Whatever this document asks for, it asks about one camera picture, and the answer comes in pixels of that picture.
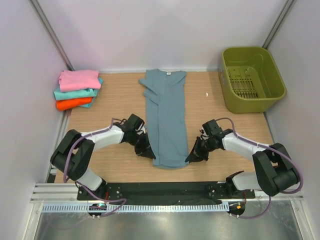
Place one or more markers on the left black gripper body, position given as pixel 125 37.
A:
pixel 140 142

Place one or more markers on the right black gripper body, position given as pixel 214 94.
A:
pixel 203 146

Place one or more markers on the grey-blue t-shirt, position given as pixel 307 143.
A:
pixel 165 117

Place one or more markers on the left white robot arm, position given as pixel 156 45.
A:
pixel 73 154

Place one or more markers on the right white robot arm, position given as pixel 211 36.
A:
pixel 274 170

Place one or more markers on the green plastic basket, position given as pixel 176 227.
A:
pixel 250 80

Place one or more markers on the orange folded t-shirt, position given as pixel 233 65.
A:
pixel 67 104

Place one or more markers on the pink folded t-shirt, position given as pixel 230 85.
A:
pixel 78 80

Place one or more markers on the turquoise folded t-shirt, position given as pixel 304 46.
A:
pixel 82 93

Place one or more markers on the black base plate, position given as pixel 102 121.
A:
pixel 173 193

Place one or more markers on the left aluminium rail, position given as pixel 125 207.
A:
pixel 61 131

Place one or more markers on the aluminium rail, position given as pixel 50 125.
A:
pixel 61 131
pixel 67 192

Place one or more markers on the white slotted cable duct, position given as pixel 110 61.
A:
pixel 99 207

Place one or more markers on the front aluminium rail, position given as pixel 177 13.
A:
pixel 67 192

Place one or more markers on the left corner aluminium post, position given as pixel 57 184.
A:
pixel 51 33

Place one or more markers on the corner aluminium post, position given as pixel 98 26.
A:
pixel 51 33
pixel 283 14

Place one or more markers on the right corner aluminium post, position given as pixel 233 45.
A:
pixel 283 14

